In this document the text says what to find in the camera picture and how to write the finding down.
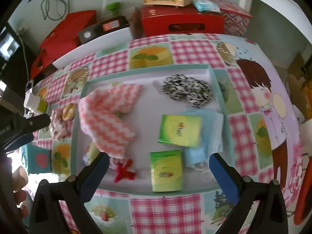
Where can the patterned red gift box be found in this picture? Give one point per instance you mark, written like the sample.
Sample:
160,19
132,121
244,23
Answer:
236,19

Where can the black monitor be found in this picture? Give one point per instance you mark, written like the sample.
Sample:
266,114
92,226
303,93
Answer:
9,43

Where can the black gauge box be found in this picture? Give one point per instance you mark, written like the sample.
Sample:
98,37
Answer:
102,28

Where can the red yarn bow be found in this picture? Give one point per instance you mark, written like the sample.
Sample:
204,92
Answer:
123,169

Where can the teal square pouch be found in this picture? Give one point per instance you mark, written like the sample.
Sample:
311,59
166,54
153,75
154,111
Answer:
36,160

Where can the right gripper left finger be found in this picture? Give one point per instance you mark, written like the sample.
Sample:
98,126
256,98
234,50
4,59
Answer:
87,181

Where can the green dumbbell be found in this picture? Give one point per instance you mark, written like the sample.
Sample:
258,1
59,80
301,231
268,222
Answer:
113,6

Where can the smartphone on table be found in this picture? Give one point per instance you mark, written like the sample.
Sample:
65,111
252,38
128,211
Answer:
29,86

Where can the blue face mask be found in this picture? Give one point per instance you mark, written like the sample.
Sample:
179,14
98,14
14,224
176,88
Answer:
210,138

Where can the green tissue pack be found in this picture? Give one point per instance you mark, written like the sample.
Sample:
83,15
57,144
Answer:
180,130
166,171

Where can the white pill bottle green label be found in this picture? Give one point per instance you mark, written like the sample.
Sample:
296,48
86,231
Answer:
36,104

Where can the pink floral fabric scrunchie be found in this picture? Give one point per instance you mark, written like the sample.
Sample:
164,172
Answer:
57,127

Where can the red cardboard box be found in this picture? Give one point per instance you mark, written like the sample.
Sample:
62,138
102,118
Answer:
165,19

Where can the purple snack pouch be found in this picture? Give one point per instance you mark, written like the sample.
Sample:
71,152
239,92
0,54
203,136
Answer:
90,153

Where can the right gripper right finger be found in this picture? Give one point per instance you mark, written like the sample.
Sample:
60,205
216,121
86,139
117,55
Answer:
227,177

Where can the white tray teal rim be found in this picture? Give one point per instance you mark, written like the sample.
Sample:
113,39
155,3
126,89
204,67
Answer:
145,120

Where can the black white leopard scrunchie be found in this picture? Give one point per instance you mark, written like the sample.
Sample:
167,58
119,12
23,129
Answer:
197,92

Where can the checkered cake pattern tablecloth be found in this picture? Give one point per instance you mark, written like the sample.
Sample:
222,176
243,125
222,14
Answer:
263,127

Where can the white long tray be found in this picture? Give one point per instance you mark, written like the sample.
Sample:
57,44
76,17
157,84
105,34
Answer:
102,42

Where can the person's left hand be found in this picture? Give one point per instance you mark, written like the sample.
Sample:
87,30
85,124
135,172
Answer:
19,181

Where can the blue wet wipes pack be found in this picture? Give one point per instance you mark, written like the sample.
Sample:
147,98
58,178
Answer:
206,6

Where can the pink white zigzag towel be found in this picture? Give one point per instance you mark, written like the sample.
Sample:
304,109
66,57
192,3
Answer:
98,117

